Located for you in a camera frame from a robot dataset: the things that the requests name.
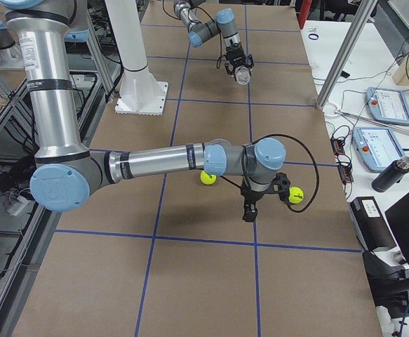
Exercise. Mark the yellow tennis ball near edge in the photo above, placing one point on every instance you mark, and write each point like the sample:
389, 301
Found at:
207, 179

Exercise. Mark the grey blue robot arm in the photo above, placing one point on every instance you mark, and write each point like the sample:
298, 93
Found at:
223, 24
67, 171

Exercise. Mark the tennis ball with black logo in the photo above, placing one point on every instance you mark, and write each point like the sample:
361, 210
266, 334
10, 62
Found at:
296, 195

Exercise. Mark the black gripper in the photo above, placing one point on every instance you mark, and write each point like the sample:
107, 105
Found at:
234, 58
251, 196

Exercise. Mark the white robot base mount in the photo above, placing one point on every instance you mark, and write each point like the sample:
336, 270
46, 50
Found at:
140, 92

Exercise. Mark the black box with label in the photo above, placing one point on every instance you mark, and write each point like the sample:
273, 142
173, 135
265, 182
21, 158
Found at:
371, 227

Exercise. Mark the blue teach pendant far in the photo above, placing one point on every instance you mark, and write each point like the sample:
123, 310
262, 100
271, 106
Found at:
388, 105

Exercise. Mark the blue teach pendant near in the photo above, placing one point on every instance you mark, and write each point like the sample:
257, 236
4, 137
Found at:
377, 147

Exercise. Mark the white blue tennis ball can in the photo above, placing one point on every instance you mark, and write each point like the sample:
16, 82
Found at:
242, 75

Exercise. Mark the aluminium frame post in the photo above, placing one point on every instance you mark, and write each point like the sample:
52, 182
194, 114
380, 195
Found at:
353, 33

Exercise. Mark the black water bottle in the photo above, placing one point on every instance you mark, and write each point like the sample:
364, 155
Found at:
391, 175

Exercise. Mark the blue teach pendant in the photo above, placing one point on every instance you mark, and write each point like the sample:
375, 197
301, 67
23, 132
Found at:
388, 105
377, 147

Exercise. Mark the small black square puck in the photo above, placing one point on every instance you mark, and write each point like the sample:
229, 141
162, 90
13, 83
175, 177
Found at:
344, 74

